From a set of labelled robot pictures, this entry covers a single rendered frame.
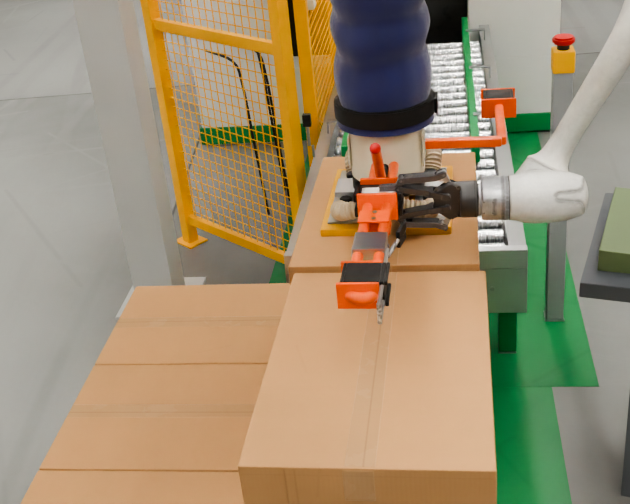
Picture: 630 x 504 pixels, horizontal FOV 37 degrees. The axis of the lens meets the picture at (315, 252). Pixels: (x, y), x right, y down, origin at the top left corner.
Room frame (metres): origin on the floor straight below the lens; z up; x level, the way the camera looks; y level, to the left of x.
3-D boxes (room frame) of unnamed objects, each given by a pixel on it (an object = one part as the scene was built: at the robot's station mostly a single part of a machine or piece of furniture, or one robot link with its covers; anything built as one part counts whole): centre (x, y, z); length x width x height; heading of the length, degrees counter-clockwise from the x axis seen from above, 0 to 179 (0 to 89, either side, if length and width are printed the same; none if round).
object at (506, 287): (2.38, -0.25, 0.47); 0.70 x 0.03 x 0.15; 81
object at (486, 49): (3.48, -0.77, 0.50); 2.31 x 0.05 x 0.19; 171
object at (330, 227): (2.02, -0.10, 0.97); 0.34 x 0.10 x 0.05; 169
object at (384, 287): (1.46, -0.14, 1.09); 0.31 x 0.03 x 0.05; 169
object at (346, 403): (1.40, -0.09, 0.74); 0.60 x 0.40 x 0.40; 170
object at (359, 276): (1.42, -0.07, 1.09); 0.08 x 0.07 x 0.05; 169
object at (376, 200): (1.76, -0.14, 1.08); 0.10 x 0.08 x 0.06; 79
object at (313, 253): (2.00, -0.19, 0.75); 0.60 x 0.40 x 0.40; 170
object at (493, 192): (1.71, -0.37, 1.08); 0.09 x 0.06 x 0.09; 170
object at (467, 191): (1.72, -0.30, 1.08); 0.09 x 0.07 x 0.08; 80
